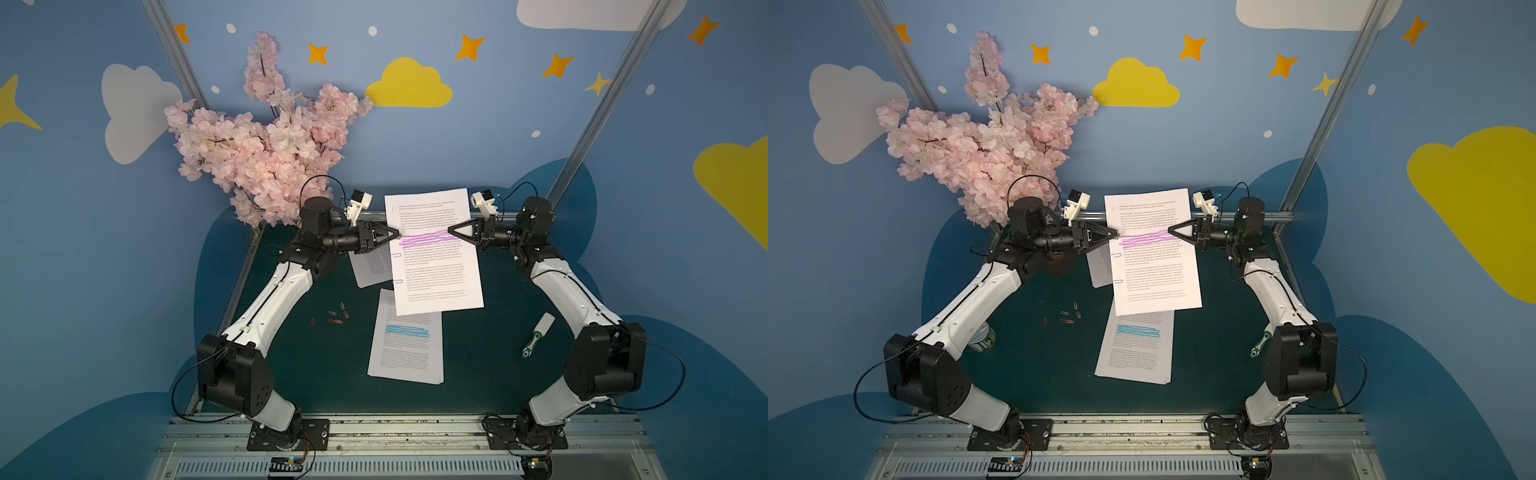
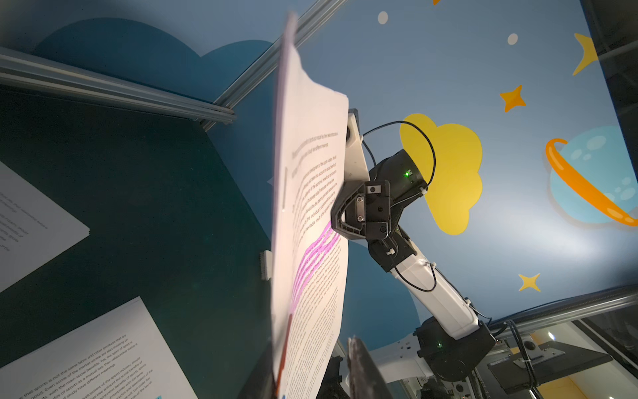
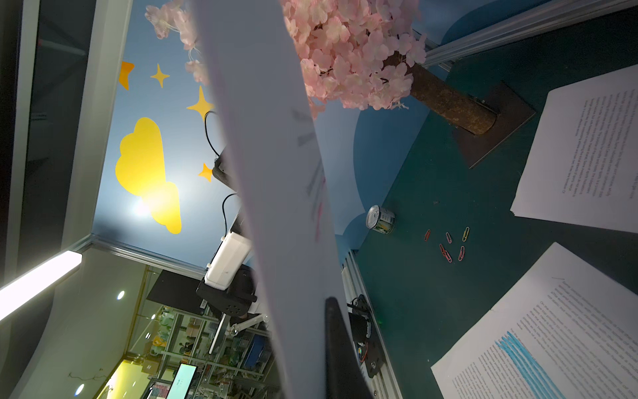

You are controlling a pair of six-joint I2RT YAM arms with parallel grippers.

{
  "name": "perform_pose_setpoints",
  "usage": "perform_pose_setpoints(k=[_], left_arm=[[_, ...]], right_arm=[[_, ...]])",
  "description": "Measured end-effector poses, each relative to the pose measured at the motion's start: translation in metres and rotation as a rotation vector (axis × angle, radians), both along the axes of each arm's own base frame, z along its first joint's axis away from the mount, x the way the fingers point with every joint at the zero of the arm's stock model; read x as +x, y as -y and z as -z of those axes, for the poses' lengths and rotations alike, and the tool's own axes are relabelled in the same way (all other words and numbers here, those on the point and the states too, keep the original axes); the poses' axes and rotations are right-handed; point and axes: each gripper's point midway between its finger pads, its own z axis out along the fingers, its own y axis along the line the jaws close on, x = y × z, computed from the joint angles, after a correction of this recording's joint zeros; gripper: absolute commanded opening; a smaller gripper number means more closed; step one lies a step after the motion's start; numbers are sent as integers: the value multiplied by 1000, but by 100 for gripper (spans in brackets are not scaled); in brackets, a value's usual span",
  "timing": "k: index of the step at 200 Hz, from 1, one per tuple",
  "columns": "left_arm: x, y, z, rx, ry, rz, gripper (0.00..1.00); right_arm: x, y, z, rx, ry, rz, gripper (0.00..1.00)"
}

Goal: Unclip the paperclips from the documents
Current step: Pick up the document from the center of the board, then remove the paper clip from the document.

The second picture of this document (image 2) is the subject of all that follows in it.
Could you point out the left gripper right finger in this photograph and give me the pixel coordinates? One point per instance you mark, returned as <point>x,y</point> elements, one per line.
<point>365,379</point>

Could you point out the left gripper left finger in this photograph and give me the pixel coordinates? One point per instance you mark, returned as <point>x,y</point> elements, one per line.
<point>260,384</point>

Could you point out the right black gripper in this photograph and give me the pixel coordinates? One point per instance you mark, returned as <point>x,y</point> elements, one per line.
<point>362,210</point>

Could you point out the paperclip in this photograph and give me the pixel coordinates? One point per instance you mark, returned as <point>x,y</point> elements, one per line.
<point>284,352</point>

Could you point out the document with purple highlight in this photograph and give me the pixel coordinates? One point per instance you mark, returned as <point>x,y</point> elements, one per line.
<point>309,258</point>

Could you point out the document with blue highlight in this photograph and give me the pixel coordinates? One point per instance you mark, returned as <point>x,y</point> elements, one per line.
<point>121,354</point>

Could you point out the document with pink highlight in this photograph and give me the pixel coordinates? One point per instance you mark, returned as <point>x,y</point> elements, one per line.
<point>34,229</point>

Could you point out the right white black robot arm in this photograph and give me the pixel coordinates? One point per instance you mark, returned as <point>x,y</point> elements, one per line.
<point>453,341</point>

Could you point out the black monitor outside enclosure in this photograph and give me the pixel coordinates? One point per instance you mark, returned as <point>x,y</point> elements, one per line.
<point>559,360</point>

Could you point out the right aluminium frame post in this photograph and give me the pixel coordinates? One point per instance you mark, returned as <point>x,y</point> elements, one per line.
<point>308,24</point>

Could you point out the back aluminium frame bar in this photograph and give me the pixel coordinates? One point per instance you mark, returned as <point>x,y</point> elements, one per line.
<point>39,74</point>

